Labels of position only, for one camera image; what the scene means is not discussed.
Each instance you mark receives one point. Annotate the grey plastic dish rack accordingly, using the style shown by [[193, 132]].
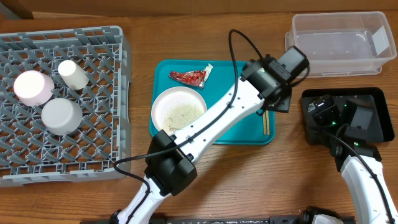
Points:
[[29, 152]]

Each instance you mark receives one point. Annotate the large white round plate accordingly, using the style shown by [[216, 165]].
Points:
[[171, 97]]

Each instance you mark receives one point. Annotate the pile of rice grains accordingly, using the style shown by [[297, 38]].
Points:
[[180, 116]]

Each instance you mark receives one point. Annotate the pink white bowl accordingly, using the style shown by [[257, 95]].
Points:
[[33, 88]]

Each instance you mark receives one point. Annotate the grey green bowl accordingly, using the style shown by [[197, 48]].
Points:
[[61, 116]]

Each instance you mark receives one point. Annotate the white cup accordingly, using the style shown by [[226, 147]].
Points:
[[73, 75]]

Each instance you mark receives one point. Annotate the teal serving tray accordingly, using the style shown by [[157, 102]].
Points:
[[249, 131]]

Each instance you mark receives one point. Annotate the black rectangular tray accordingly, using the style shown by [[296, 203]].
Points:
[[380, 128]]

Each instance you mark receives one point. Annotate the clear plastic bin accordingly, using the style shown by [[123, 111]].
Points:
[[339, 44]]

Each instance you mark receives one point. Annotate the cardboard backdrop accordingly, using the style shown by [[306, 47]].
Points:
[[115, 8]]

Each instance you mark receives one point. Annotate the red snack wrapper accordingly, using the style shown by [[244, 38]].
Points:
[[195, 78]]

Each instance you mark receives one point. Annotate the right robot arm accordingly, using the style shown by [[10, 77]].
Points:
[[344, 131]]

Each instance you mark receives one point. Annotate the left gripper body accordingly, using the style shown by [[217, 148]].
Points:
[[285, 104]]

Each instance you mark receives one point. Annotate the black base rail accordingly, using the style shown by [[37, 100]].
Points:
[[270, 220]]

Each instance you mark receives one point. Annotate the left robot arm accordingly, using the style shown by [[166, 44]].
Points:
[[262, 86]]

